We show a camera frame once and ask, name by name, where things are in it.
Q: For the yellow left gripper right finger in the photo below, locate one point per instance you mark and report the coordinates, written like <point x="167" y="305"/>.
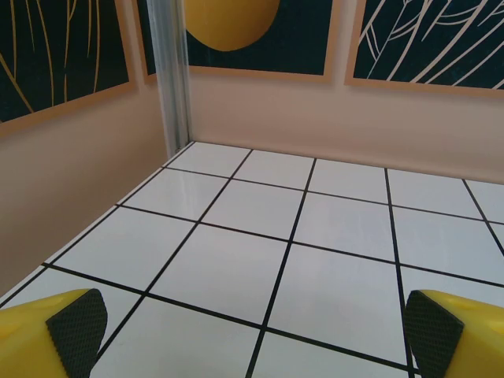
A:
<point x="464" y="334"/>

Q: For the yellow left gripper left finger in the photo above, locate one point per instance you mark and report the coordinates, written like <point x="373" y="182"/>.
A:
<point x="27" y="334"/>

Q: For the dark panel with leaf outline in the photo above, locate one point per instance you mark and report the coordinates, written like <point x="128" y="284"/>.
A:
<point x="433" y="39"/>

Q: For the dark panel with orange oval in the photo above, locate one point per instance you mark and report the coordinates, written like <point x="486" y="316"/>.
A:
<point x="299" y="35"/>

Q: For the aluminium corner post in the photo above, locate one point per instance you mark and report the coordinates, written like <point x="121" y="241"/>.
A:
<point x="169" y="78"/>

